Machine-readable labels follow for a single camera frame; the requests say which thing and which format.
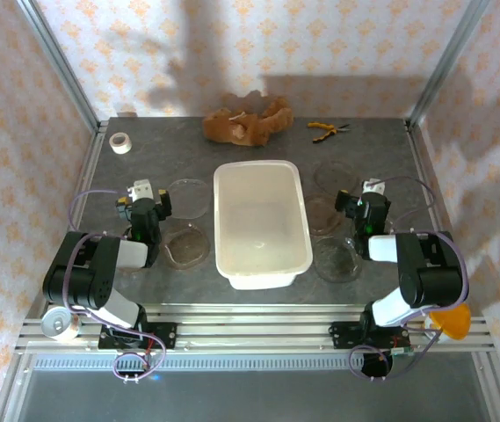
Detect white plastic bin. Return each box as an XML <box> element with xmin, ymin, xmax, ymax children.
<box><xmin>213</xmin><ymin>159</ymin><xmax>314</xmax><ymax>291</ymax></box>

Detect white tape roll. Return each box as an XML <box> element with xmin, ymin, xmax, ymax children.
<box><xmin>108</xmin><ymin>131</ymin><xmax>133</xmax><ymax>155</ymax></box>

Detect brown plush toy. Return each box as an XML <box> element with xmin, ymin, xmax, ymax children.
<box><xmin>201</xmin><ymin>90</ymin><xmax>295</xmax><ymax>147</ymax></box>

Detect orange plastic lid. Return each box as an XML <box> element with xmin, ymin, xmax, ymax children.
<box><xmin>429</xmin><ymin>302</ymin><xmax>472</xmax><ymax>342</ymax></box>

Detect silver metal can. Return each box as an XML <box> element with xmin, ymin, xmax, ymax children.
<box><xmin>40</xmin><ymin>306</ymin><xmax>83</xmax><ymax>343</ymax></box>

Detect slotted metal vent strip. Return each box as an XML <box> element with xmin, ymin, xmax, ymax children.
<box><xmin>33</xmin><ymin>356</ymin><xmax>479</xmax><ymax>371</ymax></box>

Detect grey metal sheet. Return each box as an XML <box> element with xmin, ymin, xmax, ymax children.
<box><xmin>3</xmin><ymin>368</ymin><xmax>496</xmax><ymax>422</ymax></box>

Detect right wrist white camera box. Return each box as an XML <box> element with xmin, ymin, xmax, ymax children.
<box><xmin>361</xmin><ymin>178</ymin><xmax>386</xmax><ymax>197</ymax></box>

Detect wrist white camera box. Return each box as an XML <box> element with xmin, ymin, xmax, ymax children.
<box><xmin>361</xmin><ymin>178</ymin><xmax>386</xmax><ymax>197</ymax></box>
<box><xmin>127</xmin><ymin>178</ymin><xmax>155</xmax><ymax>203</ymax></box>

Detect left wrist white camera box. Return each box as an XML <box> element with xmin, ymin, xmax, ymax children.
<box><xmin>127</xmin><ymin>178</ymin><xmax>155</xmax><ymax>203</ymax></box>

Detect aluminium table side rail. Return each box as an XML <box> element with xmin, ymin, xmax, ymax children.
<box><xmin>23</xmin><ymin>122</ymin><xmax>110</xmax><ymax>324</ymax></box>
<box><xmin>405</xmin><ymin>120</ymin><xmax>486</xmax><ymax>320</ymax></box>

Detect yellow handled pliers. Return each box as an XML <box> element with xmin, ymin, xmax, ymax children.
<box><xmin>306</xmin><ymin>121</ymin><xmax>351</xmax><ymax>144</ymax></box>

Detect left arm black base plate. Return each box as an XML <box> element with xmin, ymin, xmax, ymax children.
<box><xmin>98</xmin><ymin>322</ymin><xmax>178</xmax><ymax>352</ymax></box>

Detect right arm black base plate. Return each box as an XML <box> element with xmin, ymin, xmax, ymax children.
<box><xmin>330</xmin><ymin>320</ymin><xmax>413</xmax><ymax>351</ymax></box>

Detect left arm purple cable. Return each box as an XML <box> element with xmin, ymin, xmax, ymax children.
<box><xmin>67</xmin><ymin>188</ymin><xmax>168</xmax><ymax>382</ymax></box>

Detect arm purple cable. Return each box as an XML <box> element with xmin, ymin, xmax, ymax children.
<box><xmin>67</xmin><ymin>188</ymin><xmax>168</xmax><ymax>382</ymax></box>
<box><xmin>348</xmin><ymin>175</ymin><xmax>470</xmax><ymax>382</ymax></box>

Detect long aluminium mounting rail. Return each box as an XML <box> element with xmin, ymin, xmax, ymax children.
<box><xmin>14</xmin><ymin>302</ymin><xmax>495</xmax><ymax>355</ymax></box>

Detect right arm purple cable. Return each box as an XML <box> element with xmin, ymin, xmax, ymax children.
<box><xmin>348</xmin><ymin>175</ymin><xmax>470</xmax><ymax>382</ymax></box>

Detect aluminium frame post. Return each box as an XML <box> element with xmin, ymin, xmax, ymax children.
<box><xmin>14</xmin><ymin>0</ymin><xmax>104</xmax><ymax>133</ymax></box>
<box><xmin>406</xmin><ymin>0</ymin><xmax>495</xmax><ymax>128</ymax></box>

